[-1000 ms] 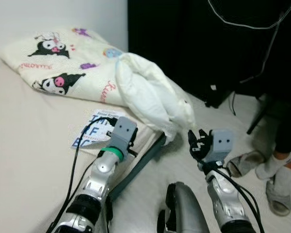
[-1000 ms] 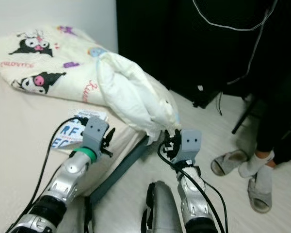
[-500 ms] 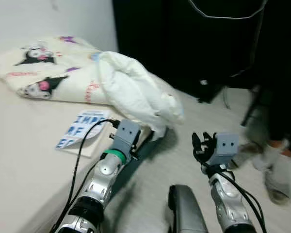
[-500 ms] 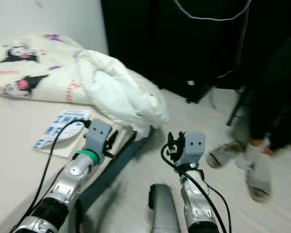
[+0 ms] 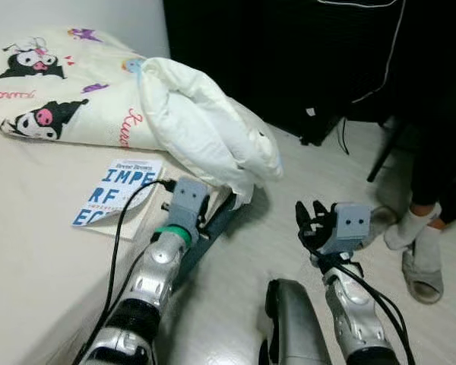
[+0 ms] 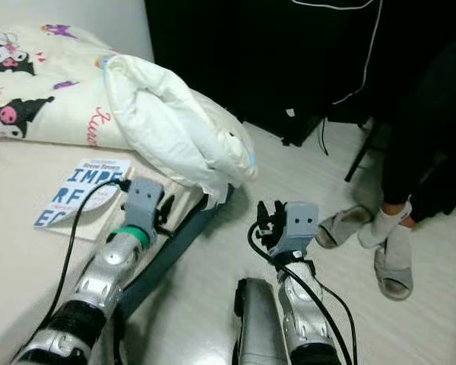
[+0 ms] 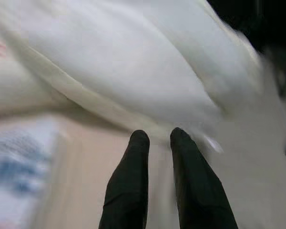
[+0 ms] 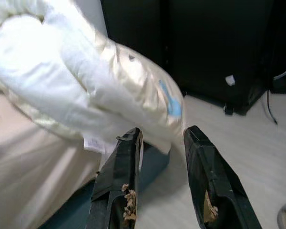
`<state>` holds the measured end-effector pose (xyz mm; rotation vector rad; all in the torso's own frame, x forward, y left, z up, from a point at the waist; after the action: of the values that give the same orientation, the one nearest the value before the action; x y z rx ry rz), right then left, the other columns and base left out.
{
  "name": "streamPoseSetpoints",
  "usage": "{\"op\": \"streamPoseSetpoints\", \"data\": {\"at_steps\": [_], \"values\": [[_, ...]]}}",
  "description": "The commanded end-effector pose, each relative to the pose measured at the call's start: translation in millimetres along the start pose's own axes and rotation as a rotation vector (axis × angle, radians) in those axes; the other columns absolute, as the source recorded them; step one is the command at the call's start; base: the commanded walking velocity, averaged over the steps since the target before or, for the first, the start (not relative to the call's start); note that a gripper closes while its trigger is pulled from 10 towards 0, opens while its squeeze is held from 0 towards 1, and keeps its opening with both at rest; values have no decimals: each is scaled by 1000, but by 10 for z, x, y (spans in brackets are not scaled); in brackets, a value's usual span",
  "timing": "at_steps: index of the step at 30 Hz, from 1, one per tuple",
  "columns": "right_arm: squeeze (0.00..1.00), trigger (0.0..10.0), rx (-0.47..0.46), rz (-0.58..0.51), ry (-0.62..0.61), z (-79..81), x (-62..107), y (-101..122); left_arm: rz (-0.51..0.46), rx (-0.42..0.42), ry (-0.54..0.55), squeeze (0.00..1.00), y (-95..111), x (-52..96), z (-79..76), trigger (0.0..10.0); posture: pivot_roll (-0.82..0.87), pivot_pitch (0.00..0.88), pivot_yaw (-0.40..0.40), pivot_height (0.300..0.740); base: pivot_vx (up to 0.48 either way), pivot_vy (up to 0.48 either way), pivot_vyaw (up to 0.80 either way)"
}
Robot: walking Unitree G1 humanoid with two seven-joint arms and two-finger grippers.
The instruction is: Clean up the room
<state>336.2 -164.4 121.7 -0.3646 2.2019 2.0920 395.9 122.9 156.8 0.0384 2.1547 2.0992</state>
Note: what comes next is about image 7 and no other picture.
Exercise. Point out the white cartoon print duvet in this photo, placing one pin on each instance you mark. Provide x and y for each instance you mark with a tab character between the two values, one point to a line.
109	59

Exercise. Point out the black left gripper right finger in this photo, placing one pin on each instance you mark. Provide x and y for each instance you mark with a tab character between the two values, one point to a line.
197	190

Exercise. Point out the white book blue letters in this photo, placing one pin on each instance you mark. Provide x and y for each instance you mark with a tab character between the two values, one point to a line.
14	167

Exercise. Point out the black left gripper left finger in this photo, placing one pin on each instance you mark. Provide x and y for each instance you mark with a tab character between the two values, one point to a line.
128	190

